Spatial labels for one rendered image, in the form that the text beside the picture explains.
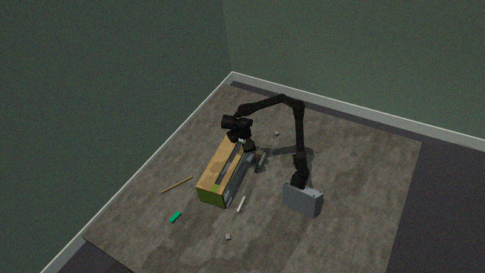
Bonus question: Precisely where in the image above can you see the small green block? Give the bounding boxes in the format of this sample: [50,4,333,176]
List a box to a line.
[169,211,181,224]

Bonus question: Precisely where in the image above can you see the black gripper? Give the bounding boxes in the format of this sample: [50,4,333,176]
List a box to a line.
[238,129,256,153]

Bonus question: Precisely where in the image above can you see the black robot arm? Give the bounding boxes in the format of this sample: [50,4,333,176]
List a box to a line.
[221,93,309,190]

